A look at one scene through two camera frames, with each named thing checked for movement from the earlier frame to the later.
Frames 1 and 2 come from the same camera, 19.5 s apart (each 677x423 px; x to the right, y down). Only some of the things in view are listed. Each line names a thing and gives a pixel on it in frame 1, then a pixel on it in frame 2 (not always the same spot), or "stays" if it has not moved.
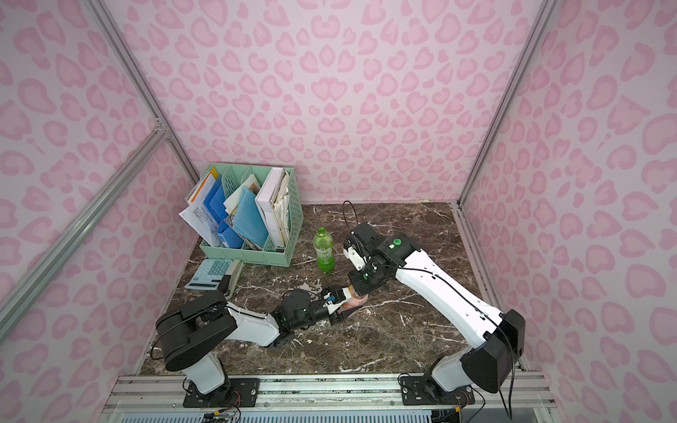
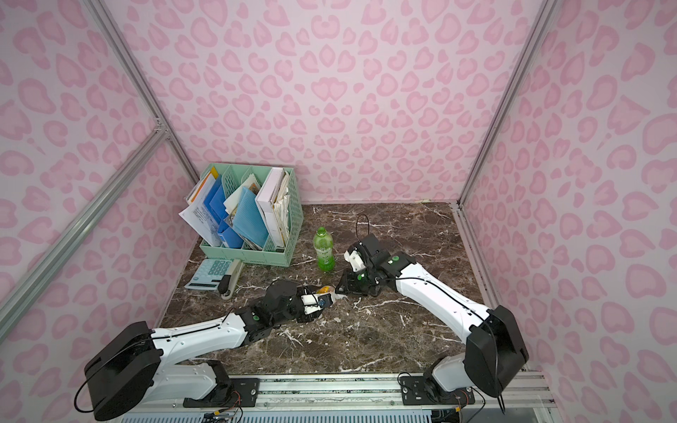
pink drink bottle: x=355 y=300 → x=326 y=289
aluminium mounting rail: x=147 y=393 stays
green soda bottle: x=323 y=244 stays
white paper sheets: x=198 y=214 stays
